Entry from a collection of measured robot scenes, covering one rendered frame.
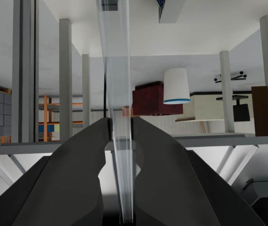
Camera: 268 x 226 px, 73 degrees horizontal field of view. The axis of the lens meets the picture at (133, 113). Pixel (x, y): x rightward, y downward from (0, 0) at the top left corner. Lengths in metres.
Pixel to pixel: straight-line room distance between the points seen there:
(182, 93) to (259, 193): 2.88
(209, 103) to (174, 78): 2.80
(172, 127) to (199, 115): 4.58
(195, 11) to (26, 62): 0.48
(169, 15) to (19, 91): 0.41
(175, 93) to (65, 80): 2.60
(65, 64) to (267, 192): 0.55
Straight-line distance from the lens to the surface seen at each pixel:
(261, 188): 0.27
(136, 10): 0.61
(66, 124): 0.57
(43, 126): 5.64
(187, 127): 10.34
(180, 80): 3.15
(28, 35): 0.50
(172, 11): 0.54
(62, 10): 0.63
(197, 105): 5.62
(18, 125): 0.47
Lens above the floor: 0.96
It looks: 4 degrees down
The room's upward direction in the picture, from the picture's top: 178 degrees clockwise
